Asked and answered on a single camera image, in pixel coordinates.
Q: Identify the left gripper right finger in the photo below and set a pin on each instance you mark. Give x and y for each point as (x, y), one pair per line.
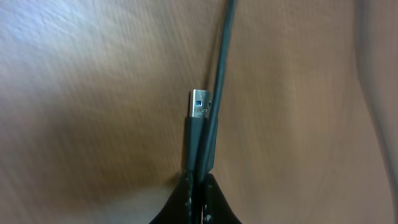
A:
(216, 209)

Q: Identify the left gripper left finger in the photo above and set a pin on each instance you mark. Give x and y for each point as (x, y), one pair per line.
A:
(178, 207)

